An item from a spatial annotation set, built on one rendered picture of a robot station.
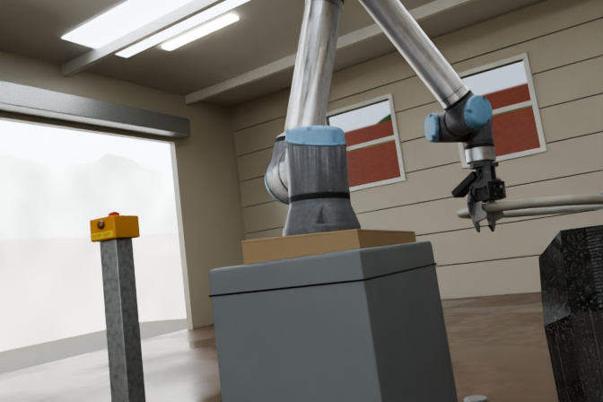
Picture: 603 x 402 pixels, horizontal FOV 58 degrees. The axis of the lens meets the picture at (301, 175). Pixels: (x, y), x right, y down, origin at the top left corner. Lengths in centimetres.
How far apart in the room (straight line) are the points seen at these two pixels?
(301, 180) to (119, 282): 91
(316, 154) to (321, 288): 34
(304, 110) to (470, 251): 711
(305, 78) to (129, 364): 111
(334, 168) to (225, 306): 40
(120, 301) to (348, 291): 107
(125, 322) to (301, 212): 92
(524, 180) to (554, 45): 192
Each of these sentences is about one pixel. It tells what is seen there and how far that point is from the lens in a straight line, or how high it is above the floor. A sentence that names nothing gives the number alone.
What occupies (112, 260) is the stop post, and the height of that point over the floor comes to 93.
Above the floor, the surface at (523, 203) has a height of 92.
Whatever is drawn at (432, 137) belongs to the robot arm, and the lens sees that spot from 171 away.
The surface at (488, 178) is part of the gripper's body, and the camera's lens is 176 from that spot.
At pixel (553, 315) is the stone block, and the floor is 58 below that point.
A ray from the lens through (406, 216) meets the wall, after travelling 881.
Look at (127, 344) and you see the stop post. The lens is 200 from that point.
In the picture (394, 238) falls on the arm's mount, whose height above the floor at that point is 86.
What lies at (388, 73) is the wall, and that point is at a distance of 921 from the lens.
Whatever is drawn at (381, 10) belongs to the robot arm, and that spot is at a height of 149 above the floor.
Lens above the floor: 84
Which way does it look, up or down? 9 degrees up
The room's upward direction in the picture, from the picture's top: 8 degrees counter-clockwise
